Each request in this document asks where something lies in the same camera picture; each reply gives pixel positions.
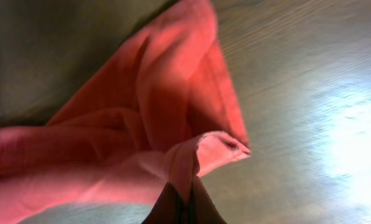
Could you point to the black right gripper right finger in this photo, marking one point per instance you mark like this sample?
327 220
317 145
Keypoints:
201 208

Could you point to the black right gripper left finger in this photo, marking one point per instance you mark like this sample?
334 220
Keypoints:
168 209

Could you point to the red printed t-shirt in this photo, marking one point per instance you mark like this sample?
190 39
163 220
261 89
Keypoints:
161 110

